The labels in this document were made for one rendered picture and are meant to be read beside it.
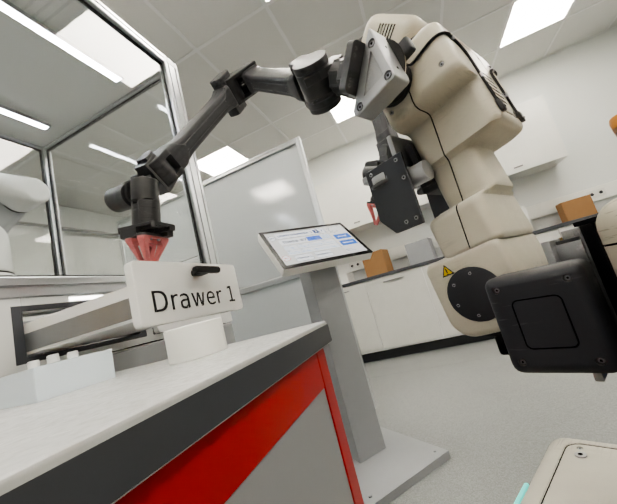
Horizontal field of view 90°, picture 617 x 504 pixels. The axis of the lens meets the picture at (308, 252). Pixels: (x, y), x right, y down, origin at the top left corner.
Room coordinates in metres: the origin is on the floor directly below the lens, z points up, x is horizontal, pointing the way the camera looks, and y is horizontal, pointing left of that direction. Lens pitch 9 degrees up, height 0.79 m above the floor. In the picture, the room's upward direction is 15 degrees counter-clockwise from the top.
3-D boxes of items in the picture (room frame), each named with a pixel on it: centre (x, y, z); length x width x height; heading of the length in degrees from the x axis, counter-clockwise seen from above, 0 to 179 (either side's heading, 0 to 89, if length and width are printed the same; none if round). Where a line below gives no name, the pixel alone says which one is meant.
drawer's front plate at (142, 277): (0.62, 0.24, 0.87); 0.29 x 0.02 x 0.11; 161
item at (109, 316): (0.69, 0.44, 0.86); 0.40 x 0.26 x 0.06; 71
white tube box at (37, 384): (0.41, 0.36, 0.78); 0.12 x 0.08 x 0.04; 63
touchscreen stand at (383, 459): (1.58, -0.05, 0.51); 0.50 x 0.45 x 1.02; 29
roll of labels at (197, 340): (0.39, 0.16, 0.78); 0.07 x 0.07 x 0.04
